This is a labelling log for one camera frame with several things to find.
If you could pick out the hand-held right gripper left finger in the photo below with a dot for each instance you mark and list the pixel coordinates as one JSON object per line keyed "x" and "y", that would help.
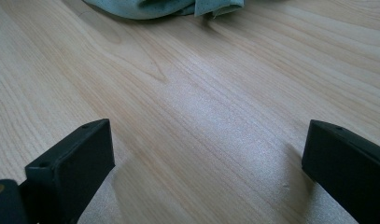
{"x": 75, "y": 168}

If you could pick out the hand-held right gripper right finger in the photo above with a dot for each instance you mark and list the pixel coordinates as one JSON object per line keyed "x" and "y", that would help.
{"x": 346, "y": 168}

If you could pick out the teal cloth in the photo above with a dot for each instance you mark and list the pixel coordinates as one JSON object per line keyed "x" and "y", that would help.
{"x": 153, "y": 7}

